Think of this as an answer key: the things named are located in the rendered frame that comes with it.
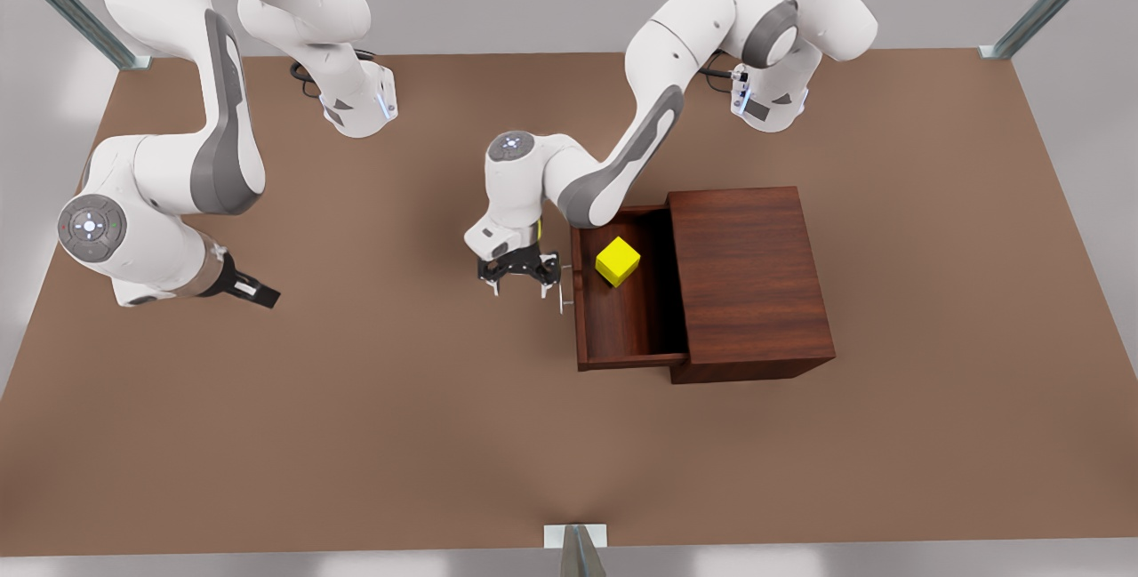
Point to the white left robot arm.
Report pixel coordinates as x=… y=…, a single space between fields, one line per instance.
x=649 y=128

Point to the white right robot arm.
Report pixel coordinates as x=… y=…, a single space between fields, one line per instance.
x=160 y=168

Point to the yellow cube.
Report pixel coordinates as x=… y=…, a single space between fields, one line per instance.
x=618 y=260

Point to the dark wooden cabinet box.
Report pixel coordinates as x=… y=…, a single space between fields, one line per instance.
x=751 y=279

